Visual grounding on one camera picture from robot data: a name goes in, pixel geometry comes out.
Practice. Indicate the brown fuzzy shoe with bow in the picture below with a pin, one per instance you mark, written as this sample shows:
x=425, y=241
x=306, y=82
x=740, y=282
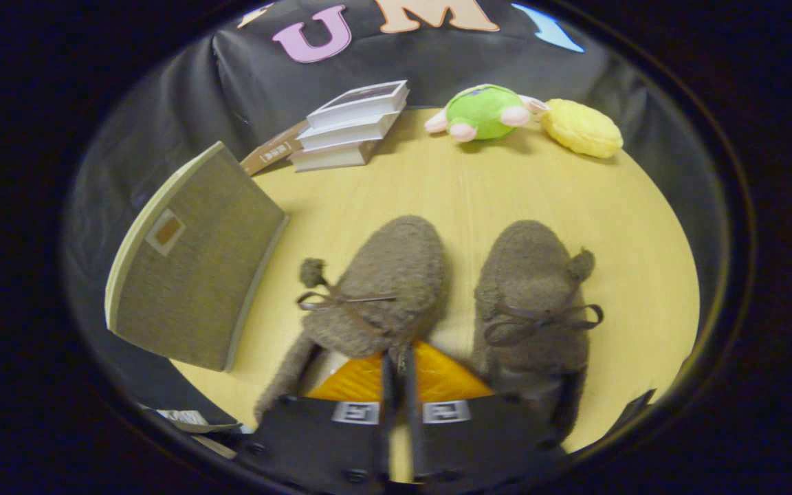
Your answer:
x=526, y=275
x=389, y=275

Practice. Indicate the grey book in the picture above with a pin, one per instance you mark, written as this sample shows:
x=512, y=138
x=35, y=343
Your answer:
x=331, y=158

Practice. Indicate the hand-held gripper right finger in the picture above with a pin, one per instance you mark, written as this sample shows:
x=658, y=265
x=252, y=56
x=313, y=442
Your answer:
x=478, y=440

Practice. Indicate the dark furniture piece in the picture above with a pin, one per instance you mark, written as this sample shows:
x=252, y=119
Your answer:
x=633, y=409

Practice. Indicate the beige fabric storage box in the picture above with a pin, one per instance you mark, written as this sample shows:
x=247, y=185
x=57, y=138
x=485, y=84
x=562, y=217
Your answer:
x=196, y=275

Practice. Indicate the black backdrop cloth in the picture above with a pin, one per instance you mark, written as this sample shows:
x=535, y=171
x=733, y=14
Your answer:
x=265, y=89

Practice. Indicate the brown book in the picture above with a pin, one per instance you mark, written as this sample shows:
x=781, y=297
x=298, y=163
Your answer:
x=276, y=150

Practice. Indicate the plain white book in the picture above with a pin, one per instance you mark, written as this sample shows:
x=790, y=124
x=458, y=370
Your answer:
x=341, y=134

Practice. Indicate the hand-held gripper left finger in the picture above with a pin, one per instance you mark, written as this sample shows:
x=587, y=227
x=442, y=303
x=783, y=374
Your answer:
x=327, y=440

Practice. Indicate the green plush toy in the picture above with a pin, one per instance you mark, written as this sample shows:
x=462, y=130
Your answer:
x=482, y=113

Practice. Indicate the white book with portrait cover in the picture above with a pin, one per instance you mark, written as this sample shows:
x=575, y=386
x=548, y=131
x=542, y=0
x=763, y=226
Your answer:
x=361, y=103

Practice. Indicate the yellow plush toy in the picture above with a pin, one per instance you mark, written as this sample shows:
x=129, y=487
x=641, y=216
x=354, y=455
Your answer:
x=581, y=128

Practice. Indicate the white printed paper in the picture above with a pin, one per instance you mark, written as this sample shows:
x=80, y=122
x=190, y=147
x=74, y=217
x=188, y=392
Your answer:
x=183, y=417

